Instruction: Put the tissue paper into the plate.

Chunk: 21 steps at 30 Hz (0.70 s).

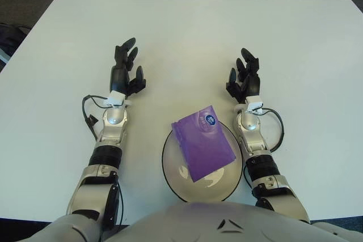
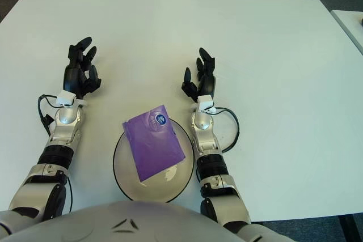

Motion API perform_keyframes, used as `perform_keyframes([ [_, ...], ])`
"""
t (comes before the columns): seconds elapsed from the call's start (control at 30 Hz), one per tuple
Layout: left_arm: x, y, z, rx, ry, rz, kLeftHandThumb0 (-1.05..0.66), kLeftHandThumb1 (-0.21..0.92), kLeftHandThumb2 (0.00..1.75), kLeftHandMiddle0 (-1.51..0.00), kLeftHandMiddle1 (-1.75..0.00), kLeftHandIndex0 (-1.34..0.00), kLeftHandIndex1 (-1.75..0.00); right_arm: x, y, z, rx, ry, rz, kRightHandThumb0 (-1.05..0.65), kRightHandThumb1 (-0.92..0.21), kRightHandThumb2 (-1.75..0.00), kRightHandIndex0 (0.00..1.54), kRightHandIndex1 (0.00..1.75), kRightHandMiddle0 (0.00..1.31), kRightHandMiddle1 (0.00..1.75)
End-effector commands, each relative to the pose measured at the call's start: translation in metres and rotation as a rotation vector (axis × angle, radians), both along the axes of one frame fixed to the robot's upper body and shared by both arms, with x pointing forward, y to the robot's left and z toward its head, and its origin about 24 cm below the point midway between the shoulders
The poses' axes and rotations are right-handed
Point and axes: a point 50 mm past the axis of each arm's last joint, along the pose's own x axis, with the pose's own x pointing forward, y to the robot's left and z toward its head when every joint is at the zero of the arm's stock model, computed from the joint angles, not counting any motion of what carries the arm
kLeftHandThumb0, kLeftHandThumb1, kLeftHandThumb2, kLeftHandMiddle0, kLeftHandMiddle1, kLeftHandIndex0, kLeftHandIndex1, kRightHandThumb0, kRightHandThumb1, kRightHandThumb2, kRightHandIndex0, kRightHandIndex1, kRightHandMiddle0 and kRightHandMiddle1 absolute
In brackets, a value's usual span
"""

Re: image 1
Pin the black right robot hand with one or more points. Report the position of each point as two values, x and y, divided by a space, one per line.
251 83

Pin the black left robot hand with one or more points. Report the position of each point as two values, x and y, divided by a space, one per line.
119 79

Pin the purple tissue paper pack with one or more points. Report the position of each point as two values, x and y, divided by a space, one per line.
202 145

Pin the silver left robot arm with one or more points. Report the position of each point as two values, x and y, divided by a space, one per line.
107 151

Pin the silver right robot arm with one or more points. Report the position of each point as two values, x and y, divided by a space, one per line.
263 157

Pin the white plate with black rim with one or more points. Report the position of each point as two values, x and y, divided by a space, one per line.
173 174

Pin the black bag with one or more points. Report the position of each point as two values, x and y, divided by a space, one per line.
11 40

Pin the grey robot torso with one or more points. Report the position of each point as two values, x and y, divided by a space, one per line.
215 223

